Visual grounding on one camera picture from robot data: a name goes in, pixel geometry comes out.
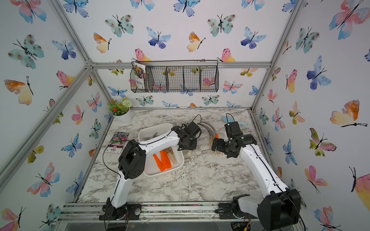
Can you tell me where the white plastic storage tray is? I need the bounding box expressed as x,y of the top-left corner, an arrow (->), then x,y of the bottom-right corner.
138,123 -> 185,177

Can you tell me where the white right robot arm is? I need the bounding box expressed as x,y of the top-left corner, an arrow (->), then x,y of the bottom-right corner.
212,134 -> 301,231

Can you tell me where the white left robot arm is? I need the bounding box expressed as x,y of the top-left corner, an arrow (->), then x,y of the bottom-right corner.
106,122 -> 201,209

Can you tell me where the teal plastic garden trowel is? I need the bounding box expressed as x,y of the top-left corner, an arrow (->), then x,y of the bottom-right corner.
222,116 -> 249,127

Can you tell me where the flower seed packet on table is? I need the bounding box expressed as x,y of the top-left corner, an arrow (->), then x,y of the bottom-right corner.
106,132 -> 130,154

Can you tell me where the potted artificial flower plant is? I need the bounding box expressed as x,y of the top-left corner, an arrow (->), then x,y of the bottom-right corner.
108,97 -> 133,125

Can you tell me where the seed packet in basket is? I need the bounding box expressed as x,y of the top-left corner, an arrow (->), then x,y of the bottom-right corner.
133,62 -> 146,90

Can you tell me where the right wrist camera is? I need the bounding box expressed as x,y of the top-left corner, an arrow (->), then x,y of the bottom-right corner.
225,121 -> 243,139

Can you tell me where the black wire wall basket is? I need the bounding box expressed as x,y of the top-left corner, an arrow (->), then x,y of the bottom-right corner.
130,59 -> 219,94

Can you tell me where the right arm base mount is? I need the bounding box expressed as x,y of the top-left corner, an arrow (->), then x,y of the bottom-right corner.
214,193 -> 261,219

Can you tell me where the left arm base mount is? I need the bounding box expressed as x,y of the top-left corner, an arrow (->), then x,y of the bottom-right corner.
99,198 -> 142,221

